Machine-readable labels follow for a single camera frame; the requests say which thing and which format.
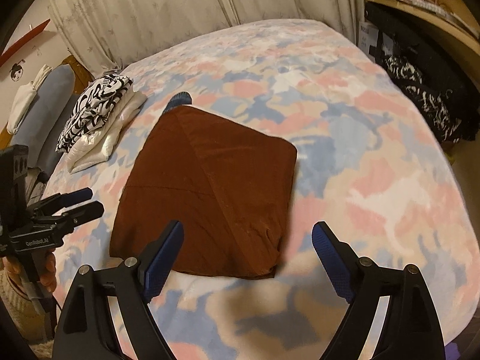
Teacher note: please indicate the white folded cloth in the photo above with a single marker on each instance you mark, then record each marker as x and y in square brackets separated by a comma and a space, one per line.
[108, 138]

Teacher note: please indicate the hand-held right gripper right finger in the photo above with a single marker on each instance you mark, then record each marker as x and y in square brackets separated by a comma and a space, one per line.
[330, 258]

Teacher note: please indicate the beige curtain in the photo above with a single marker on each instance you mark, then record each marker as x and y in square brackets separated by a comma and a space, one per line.
[187, 7]

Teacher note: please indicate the cream folded blanket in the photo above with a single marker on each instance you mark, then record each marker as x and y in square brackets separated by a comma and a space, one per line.
[24, 101]

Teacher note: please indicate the wooden desk shelf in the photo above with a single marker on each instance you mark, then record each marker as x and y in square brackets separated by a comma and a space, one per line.
[431, 22]

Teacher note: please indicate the pastel patterned blanket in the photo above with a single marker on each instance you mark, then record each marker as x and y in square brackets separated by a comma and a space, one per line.
[356, 157]

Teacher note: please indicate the red wall ornament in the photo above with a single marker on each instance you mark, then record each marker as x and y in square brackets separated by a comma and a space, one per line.
[22, 43]

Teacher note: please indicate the white printed box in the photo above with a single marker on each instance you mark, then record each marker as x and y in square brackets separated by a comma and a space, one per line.
[369, 39]

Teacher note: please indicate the black and white patterned garment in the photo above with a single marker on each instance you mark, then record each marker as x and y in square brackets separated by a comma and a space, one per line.
[423, 90]

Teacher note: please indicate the brown garment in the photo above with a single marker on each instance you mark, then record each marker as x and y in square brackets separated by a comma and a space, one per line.
[210, 187]

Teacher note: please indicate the wooden headboard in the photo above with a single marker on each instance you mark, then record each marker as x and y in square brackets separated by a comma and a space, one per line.
[80, 71]

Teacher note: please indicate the person's left forearm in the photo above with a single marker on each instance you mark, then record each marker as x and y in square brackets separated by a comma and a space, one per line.
[18, 307]

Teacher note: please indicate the cartoon wall sticker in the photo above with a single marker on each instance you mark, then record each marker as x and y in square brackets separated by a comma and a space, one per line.
[17, 71]

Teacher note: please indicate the person's left hand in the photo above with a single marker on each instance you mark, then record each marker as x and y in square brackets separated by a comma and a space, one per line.
[48, 270]

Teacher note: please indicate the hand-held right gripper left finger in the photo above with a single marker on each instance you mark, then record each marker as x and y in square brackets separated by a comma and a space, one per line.
[165, 258]

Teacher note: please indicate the black and white patterned cloth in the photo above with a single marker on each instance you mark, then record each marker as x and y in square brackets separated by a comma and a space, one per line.
[93, 108]

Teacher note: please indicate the blue cloth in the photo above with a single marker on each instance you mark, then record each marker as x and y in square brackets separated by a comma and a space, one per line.
[180, 101]

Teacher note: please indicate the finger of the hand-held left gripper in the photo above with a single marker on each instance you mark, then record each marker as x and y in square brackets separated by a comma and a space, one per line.
[80, 194]
[90, 210]

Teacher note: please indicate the black bag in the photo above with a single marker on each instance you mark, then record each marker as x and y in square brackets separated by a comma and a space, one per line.
[412, 41]

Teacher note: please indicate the folded blue quilt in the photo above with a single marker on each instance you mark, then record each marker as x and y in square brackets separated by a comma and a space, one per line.
[48, 120]

